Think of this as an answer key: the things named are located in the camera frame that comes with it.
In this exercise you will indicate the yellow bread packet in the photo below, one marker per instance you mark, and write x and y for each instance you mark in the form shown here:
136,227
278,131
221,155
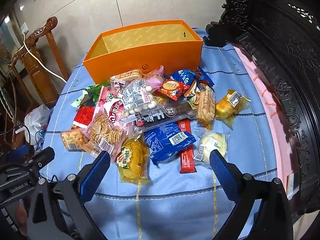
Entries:
227,107

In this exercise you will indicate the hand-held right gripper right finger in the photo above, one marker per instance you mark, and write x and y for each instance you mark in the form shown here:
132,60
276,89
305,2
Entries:
223,177

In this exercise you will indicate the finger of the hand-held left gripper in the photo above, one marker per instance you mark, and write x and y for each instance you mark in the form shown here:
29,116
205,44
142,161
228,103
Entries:
41,156

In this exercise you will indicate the green snack packet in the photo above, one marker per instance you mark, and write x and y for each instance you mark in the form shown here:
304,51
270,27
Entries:
87,93

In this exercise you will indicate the tan biscuit packet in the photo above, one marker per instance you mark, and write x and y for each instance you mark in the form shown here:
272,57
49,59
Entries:
192,90

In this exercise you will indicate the dark long snack packet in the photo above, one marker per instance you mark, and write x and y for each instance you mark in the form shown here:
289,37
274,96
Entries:
160,116

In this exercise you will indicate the red round-biscuit packet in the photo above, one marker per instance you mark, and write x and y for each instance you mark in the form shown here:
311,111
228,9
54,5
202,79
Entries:
171,88

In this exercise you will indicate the long biscuit packet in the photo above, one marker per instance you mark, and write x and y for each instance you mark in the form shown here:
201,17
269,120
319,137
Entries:
206,105

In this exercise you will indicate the orange cardboard box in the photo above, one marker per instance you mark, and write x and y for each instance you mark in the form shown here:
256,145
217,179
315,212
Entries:
150,55

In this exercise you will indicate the long red bar packet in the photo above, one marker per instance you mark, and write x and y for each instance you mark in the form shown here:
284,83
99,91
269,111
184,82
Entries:
187,160

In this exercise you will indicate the pink mattress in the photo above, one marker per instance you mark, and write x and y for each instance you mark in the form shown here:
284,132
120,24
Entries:
262,92

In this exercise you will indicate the red noodle packet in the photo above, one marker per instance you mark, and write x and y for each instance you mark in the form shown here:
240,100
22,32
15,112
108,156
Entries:
83,116

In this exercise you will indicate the cube cracker packet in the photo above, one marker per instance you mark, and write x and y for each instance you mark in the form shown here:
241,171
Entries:
72,137

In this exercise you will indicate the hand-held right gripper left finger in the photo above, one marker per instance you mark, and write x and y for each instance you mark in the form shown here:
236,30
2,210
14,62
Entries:
96,175

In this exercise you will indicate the white plastic bag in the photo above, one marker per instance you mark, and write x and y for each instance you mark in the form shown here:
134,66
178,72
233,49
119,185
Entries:
37,122

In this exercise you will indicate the carved wooden chair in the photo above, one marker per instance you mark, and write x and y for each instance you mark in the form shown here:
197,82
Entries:
37,72

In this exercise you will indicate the yellow cake packet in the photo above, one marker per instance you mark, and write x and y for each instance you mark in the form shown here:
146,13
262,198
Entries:
131,160

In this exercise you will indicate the white red-print snack packet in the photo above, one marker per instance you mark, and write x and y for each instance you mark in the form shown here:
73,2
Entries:
117,83

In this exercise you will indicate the blue snack packet with barcode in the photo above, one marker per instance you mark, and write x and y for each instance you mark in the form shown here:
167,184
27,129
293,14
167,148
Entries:
165,142

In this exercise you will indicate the blue checked bed sheet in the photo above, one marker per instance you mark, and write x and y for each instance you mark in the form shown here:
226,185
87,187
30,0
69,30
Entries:
175,205

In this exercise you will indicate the blue white-print snack packet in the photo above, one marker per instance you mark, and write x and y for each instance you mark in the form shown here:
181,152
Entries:
183,76

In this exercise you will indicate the stick biscuit clear packet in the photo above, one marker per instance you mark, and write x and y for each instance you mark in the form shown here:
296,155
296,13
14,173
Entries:
131,74

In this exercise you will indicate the pale cake clear packet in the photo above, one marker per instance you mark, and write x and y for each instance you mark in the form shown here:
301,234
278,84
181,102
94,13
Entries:
212,142

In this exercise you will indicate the round cracker clear packet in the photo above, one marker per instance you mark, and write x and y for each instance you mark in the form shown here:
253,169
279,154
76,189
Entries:
105,132

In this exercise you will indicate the white wall socket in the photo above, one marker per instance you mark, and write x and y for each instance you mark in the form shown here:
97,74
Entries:
24,28

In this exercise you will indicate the pink strawberry snack packet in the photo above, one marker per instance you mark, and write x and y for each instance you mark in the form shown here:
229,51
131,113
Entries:
113,105

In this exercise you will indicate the black carved headboard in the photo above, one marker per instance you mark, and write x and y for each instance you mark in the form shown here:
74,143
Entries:
287,42

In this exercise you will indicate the white candy ball packet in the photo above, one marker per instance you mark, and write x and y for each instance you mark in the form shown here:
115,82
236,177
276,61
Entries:
140,95

